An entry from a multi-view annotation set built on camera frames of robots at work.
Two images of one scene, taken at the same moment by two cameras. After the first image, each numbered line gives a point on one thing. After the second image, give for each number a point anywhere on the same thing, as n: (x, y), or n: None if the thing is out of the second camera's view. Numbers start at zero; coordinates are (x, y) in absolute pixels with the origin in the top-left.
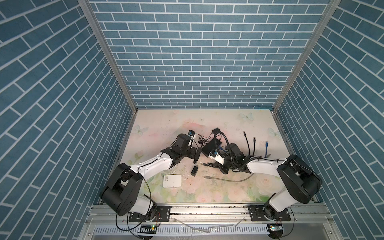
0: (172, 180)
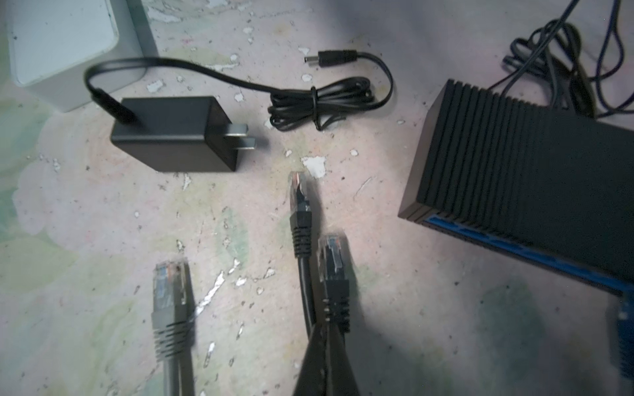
0: (52, 42)
